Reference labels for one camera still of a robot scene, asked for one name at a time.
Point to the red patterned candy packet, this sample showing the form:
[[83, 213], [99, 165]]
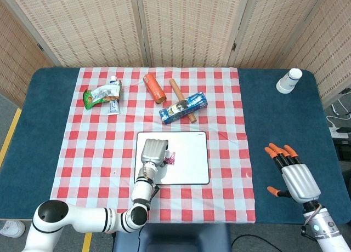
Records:
[[171, 161]]

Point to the right silver orange-tipped robot hand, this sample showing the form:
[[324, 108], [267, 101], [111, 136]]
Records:
[[300, 180]]

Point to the white blue toothpaste tube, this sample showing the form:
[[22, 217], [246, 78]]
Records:
[[113, 108]]

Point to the metal screen hinge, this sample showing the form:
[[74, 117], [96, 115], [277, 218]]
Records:
[[234, 46], [40, 47]]

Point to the white shoe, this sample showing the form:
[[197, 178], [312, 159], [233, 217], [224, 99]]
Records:
[[12, 228]]

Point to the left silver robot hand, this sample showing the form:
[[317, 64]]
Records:
[[153, 152]]

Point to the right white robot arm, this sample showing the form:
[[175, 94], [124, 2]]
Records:
[[327, 231]]

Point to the woven folding screen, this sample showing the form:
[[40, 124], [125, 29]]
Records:
[[96, 24]]

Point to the wooden rolling pin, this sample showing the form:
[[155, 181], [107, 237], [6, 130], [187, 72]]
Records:
[[175, 89]]

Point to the white board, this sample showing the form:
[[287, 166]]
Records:
[[189, 159]]

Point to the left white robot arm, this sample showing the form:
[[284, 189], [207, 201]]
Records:
[[82, 219]]

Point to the long blue box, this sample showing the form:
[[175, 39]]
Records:
[[181, 109]]

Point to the green snack bag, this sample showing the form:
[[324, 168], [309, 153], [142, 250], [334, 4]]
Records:
[[98, 96]]

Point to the orange cylindrical can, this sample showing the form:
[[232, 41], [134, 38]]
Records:
[[153, 86]]

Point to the stack of white paper cups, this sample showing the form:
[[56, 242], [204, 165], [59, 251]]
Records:
[[288, 80]]

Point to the white power strip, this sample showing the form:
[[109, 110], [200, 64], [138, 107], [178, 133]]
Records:
[[338, 132]]

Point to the red white checkered tablecloth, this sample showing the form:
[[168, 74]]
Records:
[[96, 142]]

